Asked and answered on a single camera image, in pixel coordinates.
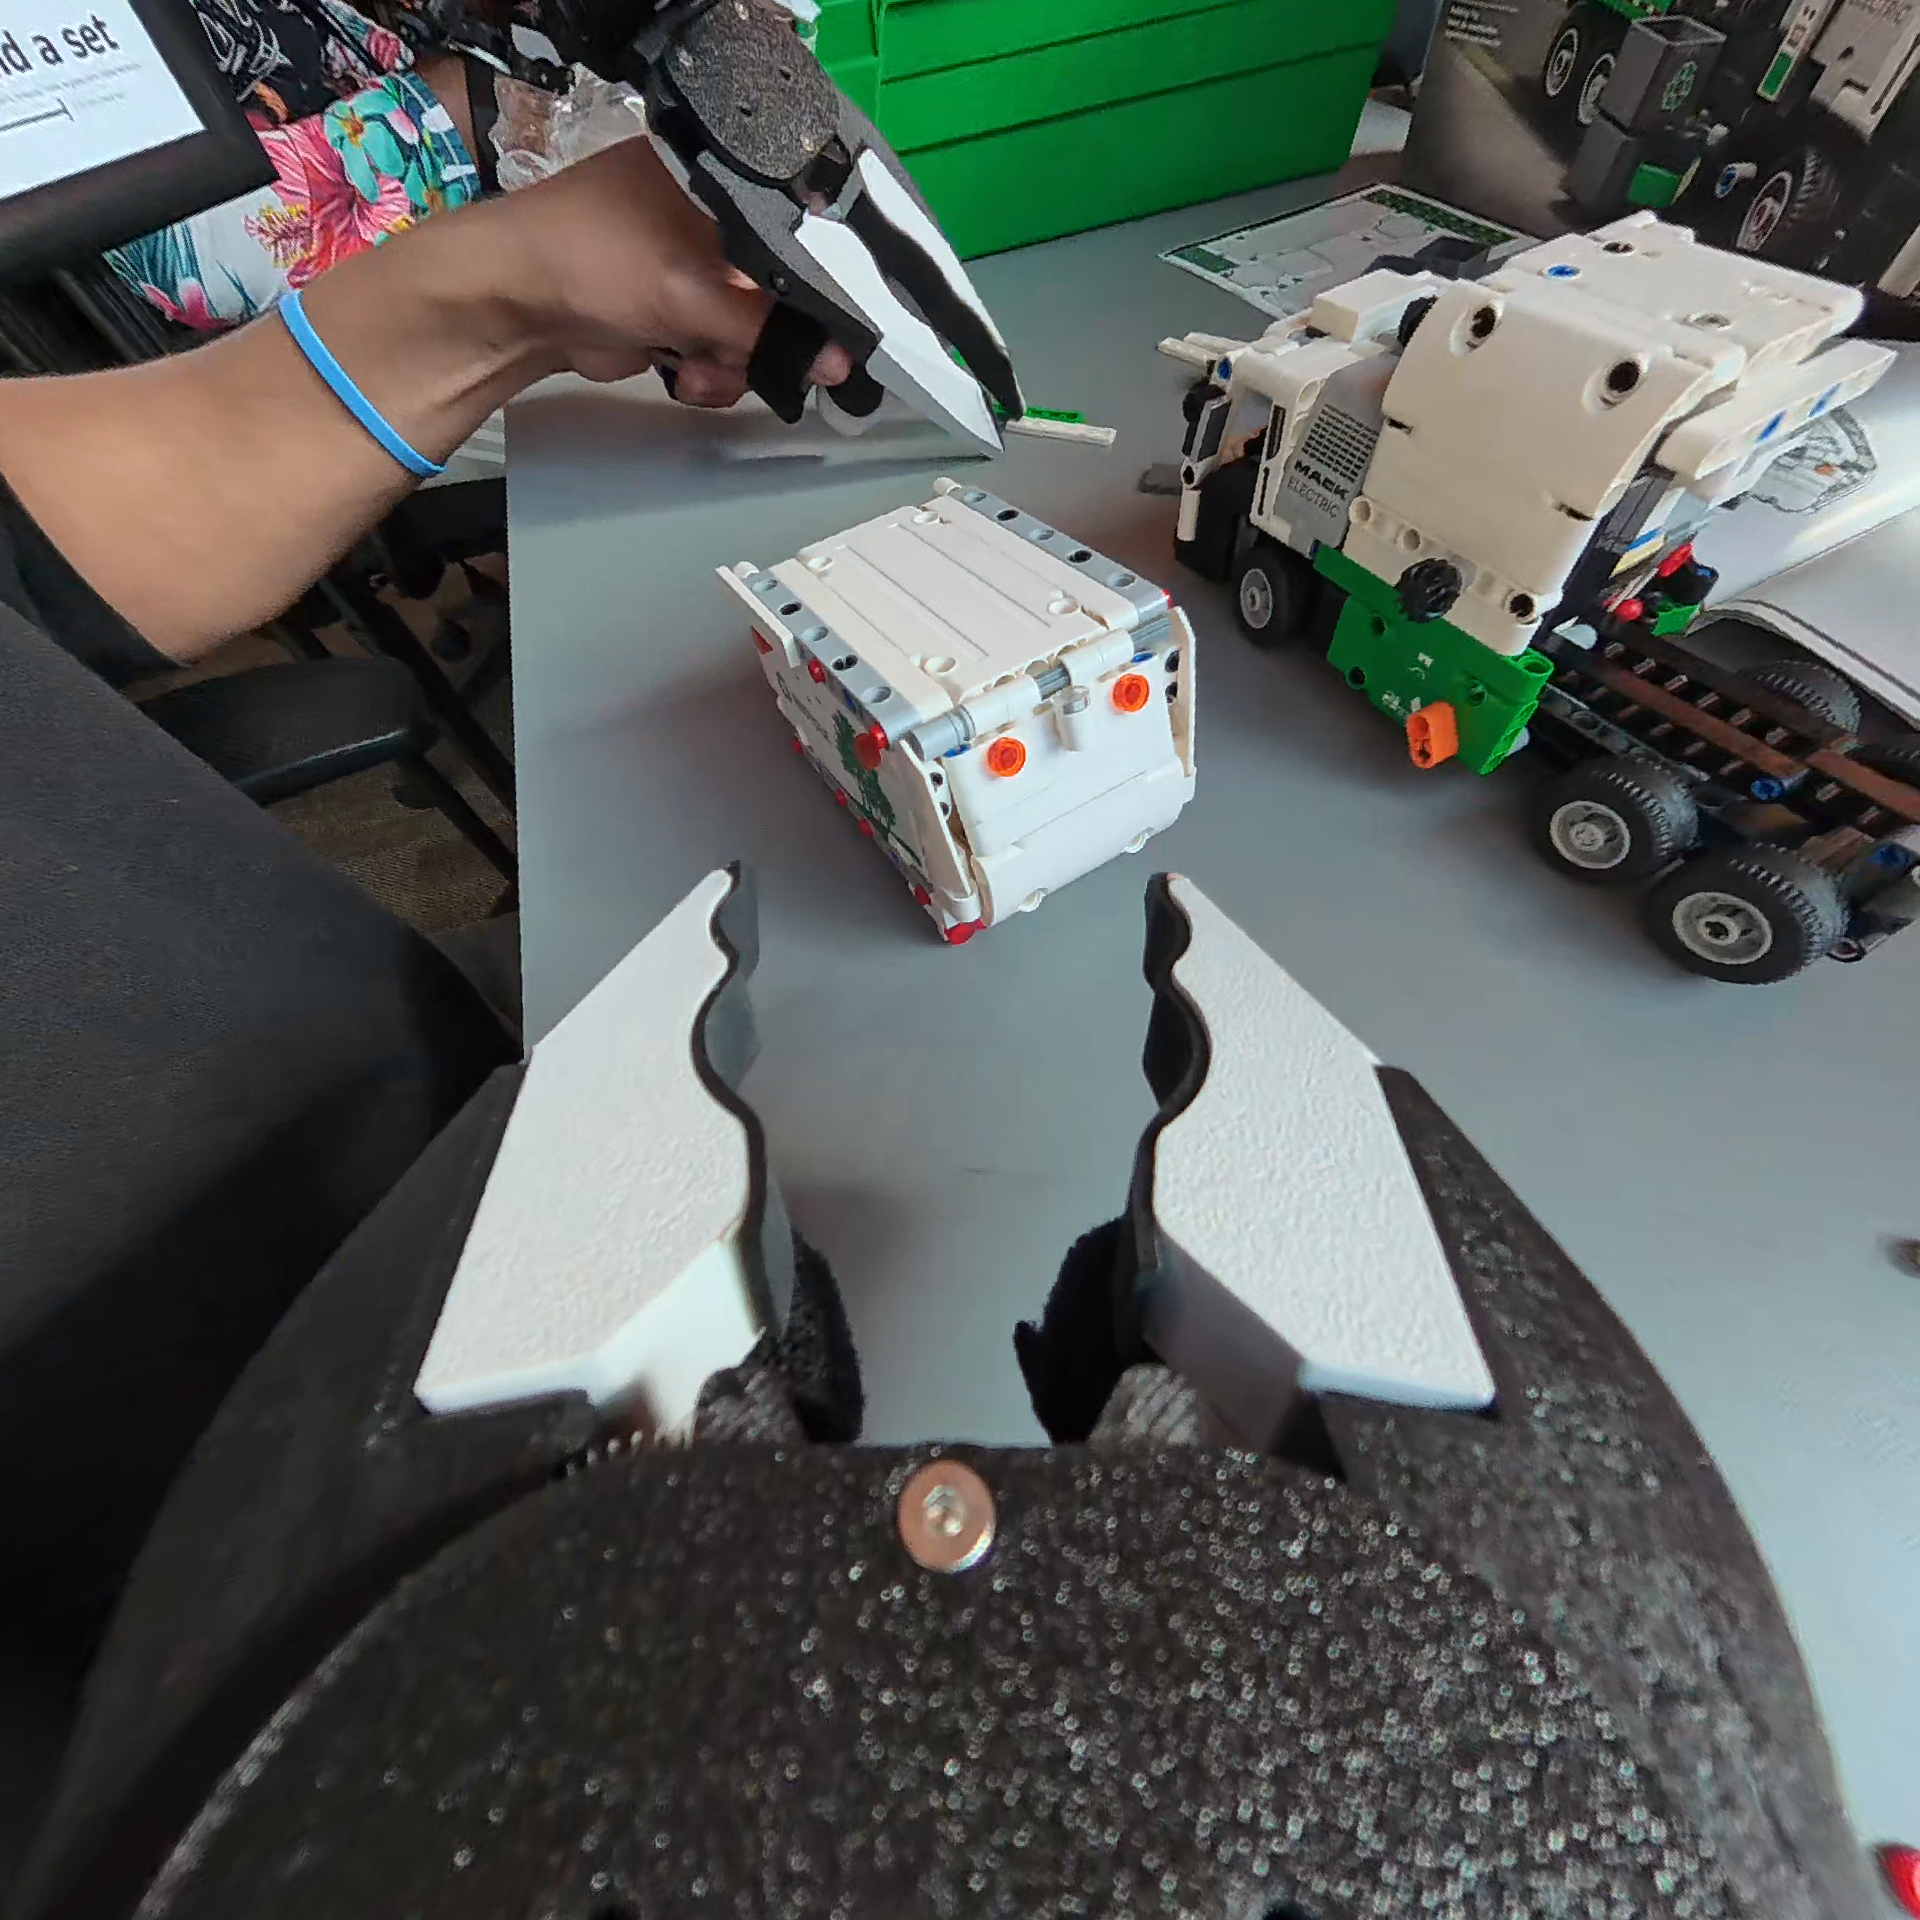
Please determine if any lego set packaging box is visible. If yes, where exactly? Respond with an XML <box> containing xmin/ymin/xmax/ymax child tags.
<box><xmin>1410</xmin><ymin>0</ymin><xmax>1920</xmax><ymax>301</ymax></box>

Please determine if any person's dark clothing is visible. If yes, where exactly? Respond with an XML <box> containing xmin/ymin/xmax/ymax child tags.
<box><xmin>0</xmin><ymin>599</ymin><xmax>528</xmax><ymax>1920</ymax></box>

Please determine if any blue wristband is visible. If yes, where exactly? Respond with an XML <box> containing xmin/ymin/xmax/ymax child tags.
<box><xmin>276</xmin><ymin>288</ymin><xmax>447</xmax><ymax>483</ymax></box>

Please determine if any green storage box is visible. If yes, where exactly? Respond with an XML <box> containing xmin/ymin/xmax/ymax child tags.
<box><xmin>808</xmin><ymin>0</ymin><xmax>1401</xmax><ymax>261</ymax></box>

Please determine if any person's left forearm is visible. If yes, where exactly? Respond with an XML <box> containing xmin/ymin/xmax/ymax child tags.
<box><xmin>0</xmin><ymin>225</ymin><xmax>528</xmax><ymax>665</ymax></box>

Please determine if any white lego garbage container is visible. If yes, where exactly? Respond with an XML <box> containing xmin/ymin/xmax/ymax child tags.
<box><xmin>718</xmin><ymin>479</ymin><xmax>1200</xmax><ymax>947</ymax></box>

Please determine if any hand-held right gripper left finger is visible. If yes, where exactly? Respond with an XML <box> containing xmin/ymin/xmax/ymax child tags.
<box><xmin>412</xmin><ymin>861</ymin><xmax>799</xmax><ymax>1442</ymax></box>

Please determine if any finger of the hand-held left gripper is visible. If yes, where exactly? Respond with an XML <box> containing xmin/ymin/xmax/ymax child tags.
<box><xmin>791</xmin><ymin>199</ymin><xmax>1009</xmax><ymax>458</ymax></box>
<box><xmin>832</xmin><ymin>138</ymin><xmax>1032</xmax><ymax>428</ymax></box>

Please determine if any white sticker sheet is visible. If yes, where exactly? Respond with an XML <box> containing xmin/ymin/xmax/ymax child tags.
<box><xmin>1161</xmin><ymin>183</ymin><xmax>1536</xmax><ymax>320</ymax></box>

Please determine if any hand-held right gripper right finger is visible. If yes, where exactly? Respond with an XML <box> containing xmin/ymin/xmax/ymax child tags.
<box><xmin>1126</xmin><ymin>871</ymin><xmax>1498</xmax><ymax>1471</ymax></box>

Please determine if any person's left hand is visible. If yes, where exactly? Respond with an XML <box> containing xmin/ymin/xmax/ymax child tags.
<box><xmin>495</xmin><ymin>143</ymin><xmax>797</xmax><ymax>409</ymax></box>

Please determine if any black framed white sign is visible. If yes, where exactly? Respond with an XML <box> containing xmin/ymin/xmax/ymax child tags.
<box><xmin>0</xmin><ymin>0</ymin><xmax>278</xmax><ymax>279</ymax></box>

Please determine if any white green lego truck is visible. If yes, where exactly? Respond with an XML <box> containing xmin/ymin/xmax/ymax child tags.
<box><xmin>1154</xmin><ymin>211</ymin><xmax>1920</xmax><ymax>988</ymax></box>

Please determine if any black office chair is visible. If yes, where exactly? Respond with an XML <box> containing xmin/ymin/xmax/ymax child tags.
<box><xmin>134</xmin><ymin>481</ymin><xmax>518</xmax><ymax>888</ymax></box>

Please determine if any lego instruction booklet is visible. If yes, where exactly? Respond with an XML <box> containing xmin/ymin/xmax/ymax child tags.
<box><xmin>1679</xmin><ymin>383</ymin><xmax>1920</xmax><ymax>683</ymax></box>

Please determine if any clear plastic bag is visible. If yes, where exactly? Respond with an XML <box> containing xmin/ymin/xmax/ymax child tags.
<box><xmin>487</xmin><ymin>67</ymin><xmax>648</xmax><ymax>194</ymax></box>

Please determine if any floral printed cloth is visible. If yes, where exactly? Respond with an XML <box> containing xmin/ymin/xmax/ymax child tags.
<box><xmin>105</xmin><ymin>0</ymin><xmax>485</xmax><ymax>336</ymax></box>

